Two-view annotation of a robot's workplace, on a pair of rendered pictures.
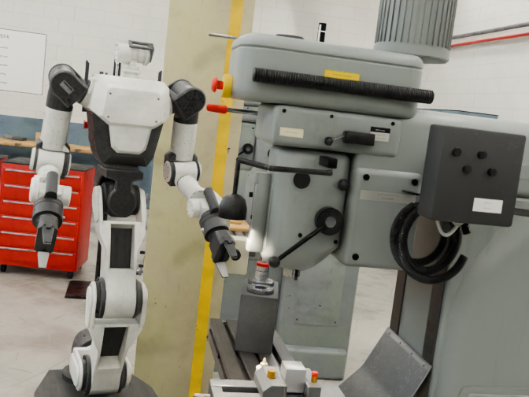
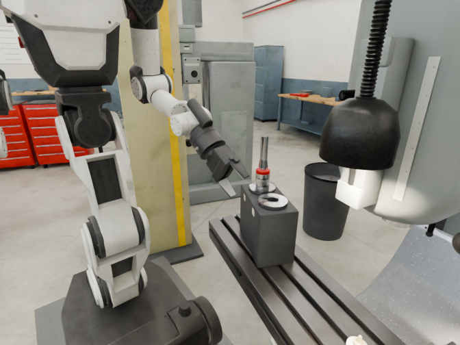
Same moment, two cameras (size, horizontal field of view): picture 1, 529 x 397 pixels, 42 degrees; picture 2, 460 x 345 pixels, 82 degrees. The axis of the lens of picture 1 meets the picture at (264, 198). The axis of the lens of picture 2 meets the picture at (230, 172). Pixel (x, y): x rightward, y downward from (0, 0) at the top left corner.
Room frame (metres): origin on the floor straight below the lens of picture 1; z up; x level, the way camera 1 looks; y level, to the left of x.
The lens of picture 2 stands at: (1.49, 0.26, 1.52)
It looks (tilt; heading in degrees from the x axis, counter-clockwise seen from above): 22 degrees down; 347
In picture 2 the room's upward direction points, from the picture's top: straight up
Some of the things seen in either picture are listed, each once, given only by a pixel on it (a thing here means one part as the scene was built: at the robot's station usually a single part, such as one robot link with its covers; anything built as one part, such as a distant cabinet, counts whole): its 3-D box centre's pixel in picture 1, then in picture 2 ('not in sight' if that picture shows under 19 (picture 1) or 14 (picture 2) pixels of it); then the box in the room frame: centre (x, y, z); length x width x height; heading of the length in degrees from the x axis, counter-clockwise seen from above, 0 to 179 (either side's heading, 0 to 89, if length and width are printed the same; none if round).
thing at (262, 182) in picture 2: (262, 272); (262, 179); (2.26, -0.02, 1.17); 0.05 x 0.05 x 0.05
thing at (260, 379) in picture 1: (270, 383); not in sight; (1.66, -0.07, 1.03); 0.12 x 0.06 x 0.04; 11
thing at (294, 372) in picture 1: (292, 376); not in sight; (1.67, -0.12, 1.05); 0.06 x 0.05 x 0.06; 11
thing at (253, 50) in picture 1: (321, 78); not in sight; (1.81, -0.11, 1.81); 0.47 x 0.26 x 0.16; 102
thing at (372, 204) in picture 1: (369, 213); not in sight; (1.84, -0.29, 1.47); 0.24 x 0.19 x 0.26; 12
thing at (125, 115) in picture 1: (123, 115); (66, 24); (2.46, 0.54, 1.63); 0.34 x 0.30 x 0.36; 114
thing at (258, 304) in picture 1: (257, 313); (265, 219); (2.22, -0.02, 1.04); 0.22 x 0.12 x 0.20; 0
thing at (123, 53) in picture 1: (131, 57); not in sight; (2.40, 0.52, 1.84); 0.10 x 0.07 x 0.09; 114
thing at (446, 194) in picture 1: (471, 176); not in sight; (1.54, -0.46, 1.62); 0.20 x 0.09 x 0.21; 102
